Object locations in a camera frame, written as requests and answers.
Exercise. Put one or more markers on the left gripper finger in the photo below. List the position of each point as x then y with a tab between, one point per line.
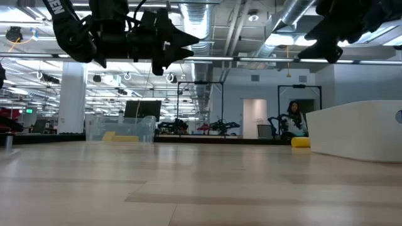
179	37
176	54

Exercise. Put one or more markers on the overhead light bar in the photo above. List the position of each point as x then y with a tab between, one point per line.
267	59

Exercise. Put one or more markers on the grey chair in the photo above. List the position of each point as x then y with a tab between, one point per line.
264	131

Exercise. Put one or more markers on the clear plastic bin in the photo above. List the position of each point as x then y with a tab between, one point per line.
100	125

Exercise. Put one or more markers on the person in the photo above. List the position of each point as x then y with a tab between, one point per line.
295	120

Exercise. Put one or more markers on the black table edge rail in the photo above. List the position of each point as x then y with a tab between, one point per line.
41	139

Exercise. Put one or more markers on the white square pillar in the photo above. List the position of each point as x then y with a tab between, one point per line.
71	97

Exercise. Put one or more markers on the yellow wedge block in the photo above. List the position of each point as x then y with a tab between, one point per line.
108	137

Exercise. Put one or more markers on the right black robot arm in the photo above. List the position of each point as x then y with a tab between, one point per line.
392	9

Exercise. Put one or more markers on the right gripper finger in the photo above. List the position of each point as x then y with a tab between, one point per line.
326	51
318	33

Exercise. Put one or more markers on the black ceiling device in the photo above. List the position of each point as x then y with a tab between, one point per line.
14	34

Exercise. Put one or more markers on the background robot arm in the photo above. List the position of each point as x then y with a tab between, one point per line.
276	124
172	125
224	126

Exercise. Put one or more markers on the black rig frame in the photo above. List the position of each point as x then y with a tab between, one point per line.
201	83
299	86

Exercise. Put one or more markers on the green exit sign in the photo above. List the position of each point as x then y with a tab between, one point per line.
29	110

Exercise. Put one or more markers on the silver ceiling duct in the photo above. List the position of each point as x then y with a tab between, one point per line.
201	69

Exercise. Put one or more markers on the white plastic bin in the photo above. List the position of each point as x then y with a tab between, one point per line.
355	132

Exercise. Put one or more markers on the yellow cylinder block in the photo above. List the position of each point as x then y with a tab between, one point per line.
300	142

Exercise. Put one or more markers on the metal post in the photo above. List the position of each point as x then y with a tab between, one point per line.
8	141

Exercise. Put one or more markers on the black monitor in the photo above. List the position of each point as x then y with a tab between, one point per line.
143	110

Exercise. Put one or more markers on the red and black machine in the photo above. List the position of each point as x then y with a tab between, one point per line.
9	122

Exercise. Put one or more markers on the yellow long block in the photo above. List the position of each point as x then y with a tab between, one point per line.
125	139

